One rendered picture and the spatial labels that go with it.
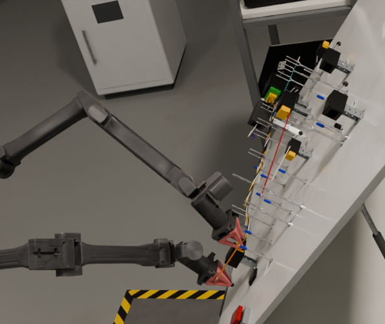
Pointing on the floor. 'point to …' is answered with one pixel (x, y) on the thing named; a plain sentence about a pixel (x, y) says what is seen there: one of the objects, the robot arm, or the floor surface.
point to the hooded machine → (128, 44)
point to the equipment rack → (239, 19)
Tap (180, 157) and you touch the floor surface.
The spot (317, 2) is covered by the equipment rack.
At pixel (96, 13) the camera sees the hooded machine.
